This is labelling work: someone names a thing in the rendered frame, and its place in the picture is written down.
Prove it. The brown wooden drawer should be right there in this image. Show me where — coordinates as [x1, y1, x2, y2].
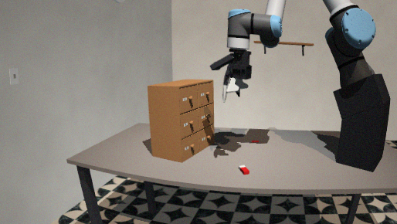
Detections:
[180, 109, 199, 137]
[182, 131, 199, 161]
[199, 124, 213, 150]
[198, 104, 213, 129]
[198, 82, 213, 106]
[179, 85, 198, 112]

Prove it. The brown wooden chest of drawers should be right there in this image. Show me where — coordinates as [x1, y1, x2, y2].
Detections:
[148, 80, 213, 163]

